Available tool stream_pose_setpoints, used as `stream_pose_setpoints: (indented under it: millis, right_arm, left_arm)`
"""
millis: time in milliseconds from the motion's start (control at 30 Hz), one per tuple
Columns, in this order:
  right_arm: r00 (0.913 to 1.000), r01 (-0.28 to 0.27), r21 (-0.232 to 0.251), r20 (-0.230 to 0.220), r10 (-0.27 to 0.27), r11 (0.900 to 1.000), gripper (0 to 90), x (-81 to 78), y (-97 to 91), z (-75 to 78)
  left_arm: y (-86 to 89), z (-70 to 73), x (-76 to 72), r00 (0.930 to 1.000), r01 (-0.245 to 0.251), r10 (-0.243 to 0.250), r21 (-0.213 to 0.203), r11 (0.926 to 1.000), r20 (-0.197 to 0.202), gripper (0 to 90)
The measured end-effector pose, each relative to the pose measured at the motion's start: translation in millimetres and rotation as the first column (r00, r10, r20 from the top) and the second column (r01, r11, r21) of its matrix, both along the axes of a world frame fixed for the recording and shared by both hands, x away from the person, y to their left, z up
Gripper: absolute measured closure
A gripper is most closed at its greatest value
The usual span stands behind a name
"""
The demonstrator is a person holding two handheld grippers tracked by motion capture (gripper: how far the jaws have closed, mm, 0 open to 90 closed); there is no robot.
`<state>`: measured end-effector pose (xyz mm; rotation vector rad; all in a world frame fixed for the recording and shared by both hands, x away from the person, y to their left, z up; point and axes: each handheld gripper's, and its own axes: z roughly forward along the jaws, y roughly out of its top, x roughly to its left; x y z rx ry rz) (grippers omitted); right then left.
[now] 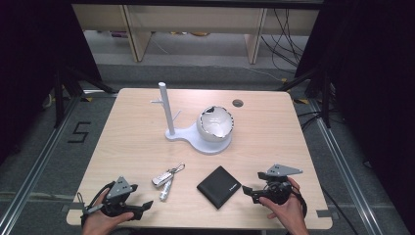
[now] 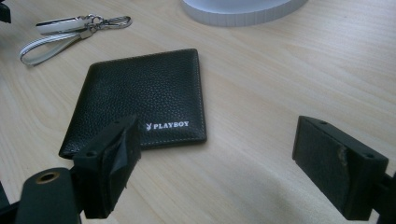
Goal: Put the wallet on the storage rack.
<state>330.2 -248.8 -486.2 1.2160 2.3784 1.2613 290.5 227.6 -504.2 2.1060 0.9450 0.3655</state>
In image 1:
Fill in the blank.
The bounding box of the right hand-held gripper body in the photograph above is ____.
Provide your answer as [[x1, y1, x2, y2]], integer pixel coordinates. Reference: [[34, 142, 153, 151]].
[[259, 164, 304, 206]]

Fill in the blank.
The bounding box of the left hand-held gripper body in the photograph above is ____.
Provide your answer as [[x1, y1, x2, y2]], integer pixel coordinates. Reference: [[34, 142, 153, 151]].
[[82, 175, 145, 220]]

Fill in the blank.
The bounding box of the person's right hand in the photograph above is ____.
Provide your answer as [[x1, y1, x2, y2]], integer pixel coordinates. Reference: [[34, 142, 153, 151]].
[[258, 177, 310, 235]]

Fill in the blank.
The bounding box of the person's left hand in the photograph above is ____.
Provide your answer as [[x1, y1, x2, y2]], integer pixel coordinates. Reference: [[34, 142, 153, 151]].
[[80, 188, 135, 235]]

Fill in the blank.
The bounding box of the black wallet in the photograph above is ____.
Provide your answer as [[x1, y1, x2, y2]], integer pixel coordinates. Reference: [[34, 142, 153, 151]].
[[196, 164, 243, 211]]

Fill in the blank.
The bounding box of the white key holder stand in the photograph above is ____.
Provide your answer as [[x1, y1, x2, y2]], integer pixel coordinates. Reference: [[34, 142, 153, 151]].
[[150, 81, 234, 156]]

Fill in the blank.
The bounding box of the black metal stand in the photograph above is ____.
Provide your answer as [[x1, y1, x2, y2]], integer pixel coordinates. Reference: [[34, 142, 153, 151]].
[[52, 63, 119, 129], [277, 65, 336, 129]]

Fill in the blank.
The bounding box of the light wooden desk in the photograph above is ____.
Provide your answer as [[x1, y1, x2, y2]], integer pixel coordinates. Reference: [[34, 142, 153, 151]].
[[71, 4, 321, 65]]

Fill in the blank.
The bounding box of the black wrist strap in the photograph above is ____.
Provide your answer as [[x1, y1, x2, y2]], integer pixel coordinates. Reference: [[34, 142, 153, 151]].
[[292, 188, 308, 220]]

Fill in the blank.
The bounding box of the silver keychain with keys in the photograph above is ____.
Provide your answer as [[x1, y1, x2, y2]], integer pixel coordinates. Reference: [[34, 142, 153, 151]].
[[151, 162, 186, 203]]

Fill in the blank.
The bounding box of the grey wrist strap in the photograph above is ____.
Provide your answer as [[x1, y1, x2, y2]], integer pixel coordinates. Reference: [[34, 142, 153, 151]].
[[75, 191, 86, 211]]

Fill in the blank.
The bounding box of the aluminium floor rail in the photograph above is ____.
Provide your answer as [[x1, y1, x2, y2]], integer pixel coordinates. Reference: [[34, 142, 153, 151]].
[[306, 97, 385, 235], [0, 93, 84, 235]]

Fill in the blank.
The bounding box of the black cables bundle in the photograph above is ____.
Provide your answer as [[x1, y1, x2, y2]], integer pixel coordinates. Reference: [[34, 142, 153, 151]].
[[259, 9, 309, 74]]

